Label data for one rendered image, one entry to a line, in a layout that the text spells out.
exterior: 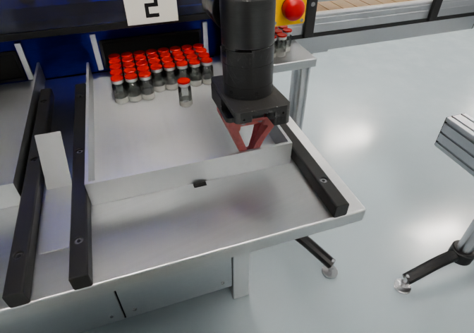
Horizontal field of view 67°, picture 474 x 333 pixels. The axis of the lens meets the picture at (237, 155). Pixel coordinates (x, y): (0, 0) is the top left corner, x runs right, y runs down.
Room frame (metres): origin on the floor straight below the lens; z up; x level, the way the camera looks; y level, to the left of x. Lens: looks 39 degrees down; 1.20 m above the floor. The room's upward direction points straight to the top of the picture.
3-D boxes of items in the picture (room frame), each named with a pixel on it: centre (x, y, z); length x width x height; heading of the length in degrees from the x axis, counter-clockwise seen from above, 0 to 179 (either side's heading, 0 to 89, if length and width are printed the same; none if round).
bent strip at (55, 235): (0.30, 0.22, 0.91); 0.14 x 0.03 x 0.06; 18
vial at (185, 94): (0.52, 0.09, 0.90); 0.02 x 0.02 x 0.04
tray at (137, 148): (0.49, 0.10, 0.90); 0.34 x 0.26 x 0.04; 18
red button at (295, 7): (0.67, -0.10, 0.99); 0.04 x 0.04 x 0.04; 19
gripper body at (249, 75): (0.37, -0.01, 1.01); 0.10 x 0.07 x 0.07; 18
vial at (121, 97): (0.53, 0.20, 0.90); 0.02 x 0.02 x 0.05
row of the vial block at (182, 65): (0.58, 0.13, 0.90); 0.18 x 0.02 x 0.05; 108
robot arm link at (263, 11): (0.38, -0.01, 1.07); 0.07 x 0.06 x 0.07; 16
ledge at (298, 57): (0.76, -0.09, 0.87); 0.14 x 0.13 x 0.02; 19
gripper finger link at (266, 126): (0.38, -0.01, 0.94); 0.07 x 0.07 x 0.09; 18
